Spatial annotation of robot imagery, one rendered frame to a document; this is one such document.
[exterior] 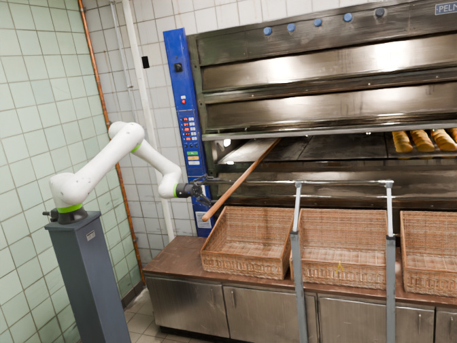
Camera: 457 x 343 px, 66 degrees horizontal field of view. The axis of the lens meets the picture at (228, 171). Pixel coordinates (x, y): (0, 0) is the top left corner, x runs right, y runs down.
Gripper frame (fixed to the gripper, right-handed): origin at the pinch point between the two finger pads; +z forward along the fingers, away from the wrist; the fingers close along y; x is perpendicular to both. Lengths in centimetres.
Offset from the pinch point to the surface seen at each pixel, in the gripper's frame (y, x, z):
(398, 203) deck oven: 29, -55, 99
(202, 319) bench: 96, -3, -27
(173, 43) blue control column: -88, -53, -43
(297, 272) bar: 47, 4, 43
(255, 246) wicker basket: 59, -44, 3
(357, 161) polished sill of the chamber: 0, -55, 74
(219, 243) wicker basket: 54, -35, -21
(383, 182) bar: 2, -17, 88
